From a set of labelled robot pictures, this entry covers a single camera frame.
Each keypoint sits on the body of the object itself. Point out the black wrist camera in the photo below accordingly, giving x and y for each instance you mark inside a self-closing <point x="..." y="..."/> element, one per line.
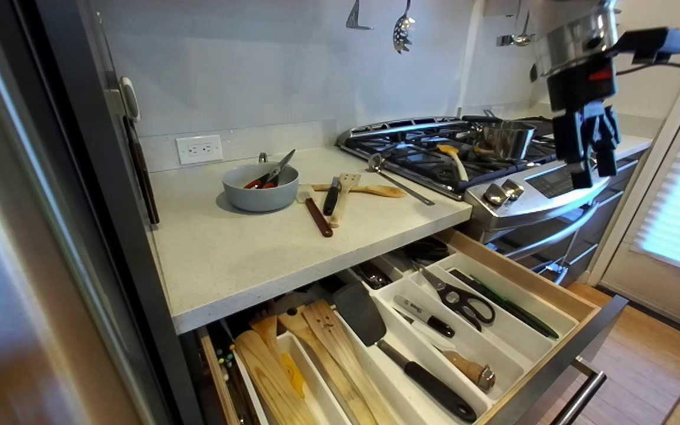
<point x="655" y="43"/>

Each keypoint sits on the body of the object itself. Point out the stainless steel refrigerator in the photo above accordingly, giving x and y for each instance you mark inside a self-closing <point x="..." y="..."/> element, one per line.
<point x="23" y="236"/>

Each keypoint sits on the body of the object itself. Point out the hanging metal ladle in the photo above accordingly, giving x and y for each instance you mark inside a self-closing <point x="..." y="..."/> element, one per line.
<point x="518" y="39"/>

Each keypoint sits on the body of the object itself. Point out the long wooden spatula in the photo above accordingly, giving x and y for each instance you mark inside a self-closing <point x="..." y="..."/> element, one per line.
<point x="301" y="331"/>
<point x="329" y="322"/>

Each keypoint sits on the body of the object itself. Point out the black turner spatula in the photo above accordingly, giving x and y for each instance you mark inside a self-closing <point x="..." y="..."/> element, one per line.
<point x="358" y="315"/>

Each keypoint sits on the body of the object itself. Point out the slotted wooden spatula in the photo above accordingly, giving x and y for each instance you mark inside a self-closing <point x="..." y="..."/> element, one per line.
<point x="347" y="187"/>

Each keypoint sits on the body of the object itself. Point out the steel pot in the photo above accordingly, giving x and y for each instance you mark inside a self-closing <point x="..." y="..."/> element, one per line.
<point x="519" y="143"/>

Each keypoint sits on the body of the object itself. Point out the wooden drawer steel front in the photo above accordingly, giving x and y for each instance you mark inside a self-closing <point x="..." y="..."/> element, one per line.
<point x="560" y="369"/>

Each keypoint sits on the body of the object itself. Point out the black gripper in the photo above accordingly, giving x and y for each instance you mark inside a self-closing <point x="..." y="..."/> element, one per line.
<point x="584" y="89"/>

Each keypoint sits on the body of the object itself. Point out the black scissors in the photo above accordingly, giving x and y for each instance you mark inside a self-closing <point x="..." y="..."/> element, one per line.
<point x="461" y="301"/>

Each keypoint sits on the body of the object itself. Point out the stainless steel gas range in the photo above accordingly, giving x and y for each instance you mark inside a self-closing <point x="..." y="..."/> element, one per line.
<point x="513" y="212"/>

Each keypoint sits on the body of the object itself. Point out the wooden spoon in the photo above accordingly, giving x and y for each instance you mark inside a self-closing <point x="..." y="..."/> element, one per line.
<point x="262" y="331"/>

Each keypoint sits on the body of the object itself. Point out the white wall outlet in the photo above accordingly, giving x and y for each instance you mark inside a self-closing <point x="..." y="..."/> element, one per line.
<point x="198" y="150"/>

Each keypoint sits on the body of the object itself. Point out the grey bowl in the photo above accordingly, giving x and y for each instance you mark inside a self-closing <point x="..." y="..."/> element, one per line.
<point x="261" y="197"/>

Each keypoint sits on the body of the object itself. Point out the hanging metal spatula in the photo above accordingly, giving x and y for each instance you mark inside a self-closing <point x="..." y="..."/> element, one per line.
<point x="356" y="20"/>

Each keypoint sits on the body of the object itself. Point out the hanging slotted spoon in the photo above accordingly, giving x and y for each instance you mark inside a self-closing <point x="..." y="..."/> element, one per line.
<point x="403" y="33"/>

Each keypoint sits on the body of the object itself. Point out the flat wooden spatula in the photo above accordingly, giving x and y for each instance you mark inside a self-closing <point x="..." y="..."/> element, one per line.
<point x="367" y="190"/>

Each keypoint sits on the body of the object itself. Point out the silver range knob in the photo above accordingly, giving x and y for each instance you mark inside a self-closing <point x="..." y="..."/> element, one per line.
<point x="494" y="195"/>
<point x="513" y="190"/>

